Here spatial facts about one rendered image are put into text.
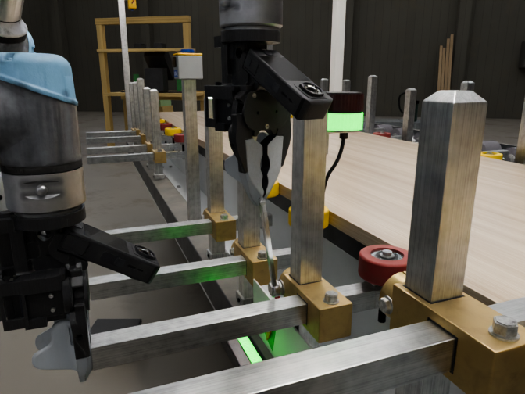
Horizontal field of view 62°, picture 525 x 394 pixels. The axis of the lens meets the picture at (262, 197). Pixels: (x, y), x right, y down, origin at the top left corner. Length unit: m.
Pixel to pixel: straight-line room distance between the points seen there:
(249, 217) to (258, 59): 0.41
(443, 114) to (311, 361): 0.21
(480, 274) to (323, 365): 0.38
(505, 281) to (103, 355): 0.51
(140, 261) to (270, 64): 0.26
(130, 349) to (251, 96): 0.33
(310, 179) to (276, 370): 0.32
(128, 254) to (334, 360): 0.27
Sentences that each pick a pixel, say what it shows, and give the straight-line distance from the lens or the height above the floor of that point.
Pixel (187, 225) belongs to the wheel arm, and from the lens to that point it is 1.05.
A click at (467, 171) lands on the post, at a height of 1.08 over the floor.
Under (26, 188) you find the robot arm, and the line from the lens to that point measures 0.47.
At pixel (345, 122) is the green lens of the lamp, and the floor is 1.10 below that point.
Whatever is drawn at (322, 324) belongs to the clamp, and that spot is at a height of 0.85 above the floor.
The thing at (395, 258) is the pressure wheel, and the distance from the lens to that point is 0.67.
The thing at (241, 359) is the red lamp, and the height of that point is 0.70.
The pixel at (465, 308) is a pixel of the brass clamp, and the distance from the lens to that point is 0.42.
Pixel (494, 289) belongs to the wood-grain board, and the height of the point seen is 0.90.
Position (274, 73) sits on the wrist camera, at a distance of 0.49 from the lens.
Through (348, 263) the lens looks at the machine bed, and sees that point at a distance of 0.94.
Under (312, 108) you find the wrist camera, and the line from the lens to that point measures 0.47.
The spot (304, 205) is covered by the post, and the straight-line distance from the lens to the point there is 0.60.
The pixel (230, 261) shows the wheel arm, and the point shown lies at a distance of 0.83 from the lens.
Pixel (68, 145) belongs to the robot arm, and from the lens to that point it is 0.47.
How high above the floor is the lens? 1.16
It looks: 15 degrees down
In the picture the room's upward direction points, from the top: straight up
